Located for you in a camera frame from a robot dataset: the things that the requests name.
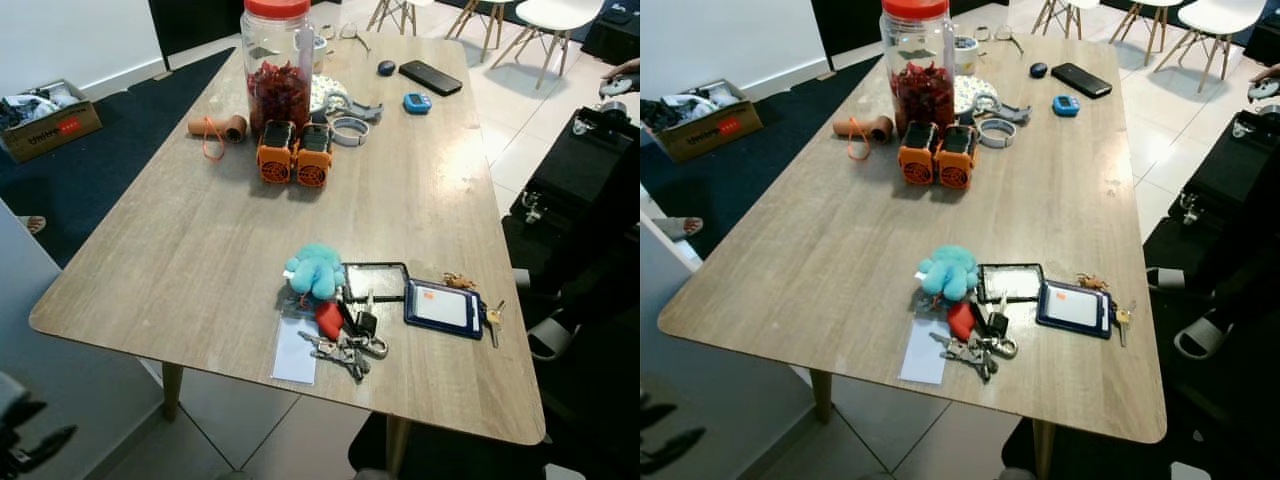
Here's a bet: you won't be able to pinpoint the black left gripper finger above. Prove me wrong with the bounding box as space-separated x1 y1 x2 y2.
640 398 681 433
0 372 29 422
0 425 77 475
640 428 706 474

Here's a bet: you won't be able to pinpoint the dark blue badge holder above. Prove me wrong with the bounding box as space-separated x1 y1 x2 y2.
1036 280 1114 340
404 278 485 341

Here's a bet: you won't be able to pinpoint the teal plush keychain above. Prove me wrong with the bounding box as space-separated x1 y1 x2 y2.
917 245 980 304
284 243 346 302

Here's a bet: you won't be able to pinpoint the white partition board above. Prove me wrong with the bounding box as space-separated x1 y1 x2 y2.
0 198 173 480
640 215 826 480

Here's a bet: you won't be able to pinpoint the wooden table leg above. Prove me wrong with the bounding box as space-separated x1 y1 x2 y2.
385 415 413 479
160 362 186 422
808 368 833 424
1032 420 1058 480

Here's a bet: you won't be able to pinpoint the black hard case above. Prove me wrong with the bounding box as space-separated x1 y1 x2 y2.
1175 108 1280 229
510 105 641 241

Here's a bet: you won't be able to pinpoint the dark blue carpet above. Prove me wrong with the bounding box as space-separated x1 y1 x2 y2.
0 48 236 269
640 55 861 261

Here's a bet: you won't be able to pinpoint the brown cardboard box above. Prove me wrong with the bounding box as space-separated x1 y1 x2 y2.
0 80 103 164
640 80 763 164

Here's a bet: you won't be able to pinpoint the white card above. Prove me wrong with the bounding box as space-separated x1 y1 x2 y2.
272 312 319 385
899 315 949 386

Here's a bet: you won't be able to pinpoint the silver key bunch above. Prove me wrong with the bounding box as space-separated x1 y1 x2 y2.
298 330 389 382
930 332 1019 383

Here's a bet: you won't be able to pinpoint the brown cardboard tube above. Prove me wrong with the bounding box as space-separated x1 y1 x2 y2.
833 114 896 143
188 114 248 142

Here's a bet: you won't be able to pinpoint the black smartphone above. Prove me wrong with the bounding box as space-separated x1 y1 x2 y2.
1050 62 1114 99
398 60 464 97

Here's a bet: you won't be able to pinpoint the white chair with wooden legs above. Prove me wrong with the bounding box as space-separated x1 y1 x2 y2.
445 0 513 63
1030 0 1096 39
490 0 607 91
365 0 437 36
1105 0 1186 66
1155 0 1267 93

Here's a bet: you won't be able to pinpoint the clear jar with red lid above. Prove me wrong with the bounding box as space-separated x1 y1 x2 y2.
880 0 957 137
240 0 314 137

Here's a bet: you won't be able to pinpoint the grey plastic clamp tool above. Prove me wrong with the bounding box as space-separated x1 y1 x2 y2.
325 90 384 124
975 92 1033 126

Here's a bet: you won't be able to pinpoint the white patterned plate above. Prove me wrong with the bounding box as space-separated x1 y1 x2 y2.
310 75 347 114
955 76 996 115

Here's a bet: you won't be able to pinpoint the black rectangular strap loop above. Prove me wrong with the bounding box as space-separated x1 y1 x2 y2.
340 262 411 304
976 263 1046 305

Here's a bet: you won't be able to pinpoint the white ring band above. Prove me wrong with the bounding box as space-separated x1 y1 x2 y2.
330 116 371 148
978 118 1018 150

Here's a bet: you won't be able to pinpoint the thin frame eyeglasses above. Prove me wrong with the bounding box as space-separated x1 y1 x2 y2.
320 22 372 52
975 25 1026 56

